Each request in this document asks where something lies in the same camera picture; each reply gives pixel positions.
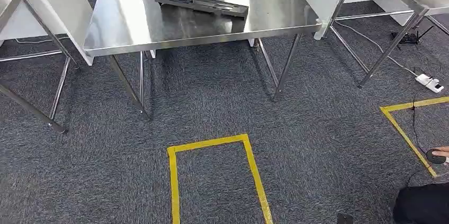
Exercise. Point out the person's hand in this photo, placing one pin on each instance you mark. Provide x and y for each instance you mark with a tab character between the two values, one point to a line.
442	152

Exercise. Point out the black round puck device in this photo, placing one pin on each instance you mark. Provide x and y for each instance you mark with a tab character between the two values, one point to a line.
435	160

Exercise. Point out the long black plastic frame part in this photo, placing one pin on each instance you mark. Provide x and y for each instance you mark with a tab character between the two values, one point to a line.
203	5

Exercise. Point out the person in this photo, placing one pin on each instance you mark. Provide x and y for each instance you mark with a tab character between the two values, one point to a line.
421	205

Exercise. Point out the yellow floor tape square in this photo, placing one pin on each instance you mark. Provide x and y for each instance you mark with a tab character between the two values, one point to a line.
173	180
400	107

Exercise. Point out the white power strip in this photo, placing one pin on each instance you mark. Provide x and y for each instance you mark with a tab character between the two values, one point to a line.
429	82

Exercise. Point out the small black flat object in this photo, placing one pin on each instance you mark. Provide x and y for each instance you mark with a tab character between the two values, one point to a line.
345	219

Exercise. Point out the black router with antennas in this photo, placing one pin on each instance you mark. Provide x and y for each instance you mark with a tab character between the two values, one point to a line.
407	37

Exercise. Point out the small white panel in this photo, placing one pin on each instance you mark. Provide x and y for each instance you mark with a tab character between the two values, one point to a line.
389	5

